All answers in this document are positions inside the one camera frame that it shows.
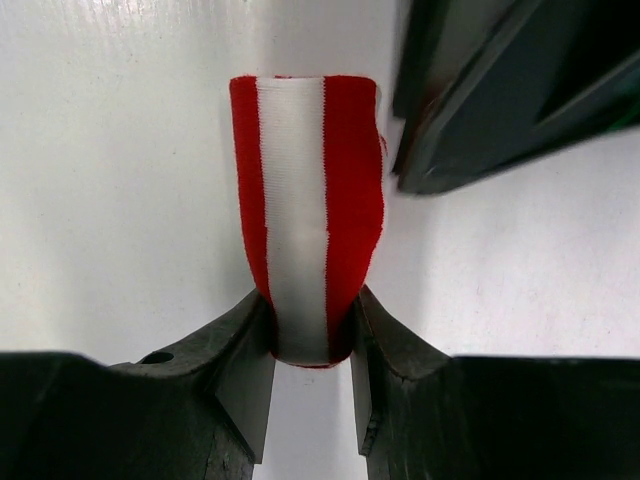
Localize red white striped sock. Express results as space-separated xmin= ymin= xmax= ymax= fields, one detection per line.
xmin=229 ymin=75 xmax=386 ymax=368

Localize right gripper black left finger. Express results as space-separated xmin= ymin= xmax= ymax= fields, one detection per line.
xmin=1 ymin=293 xmax=275 ymax=479

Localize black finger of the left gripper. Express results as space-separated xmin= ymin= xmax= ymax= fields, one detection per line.
xmin=392 ymin=1 xmax=639 ymax=195

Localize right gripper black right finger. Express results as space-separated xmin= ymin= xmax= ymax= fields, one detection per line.
xmin=351 ymin=289 xmax=639 ymax=479

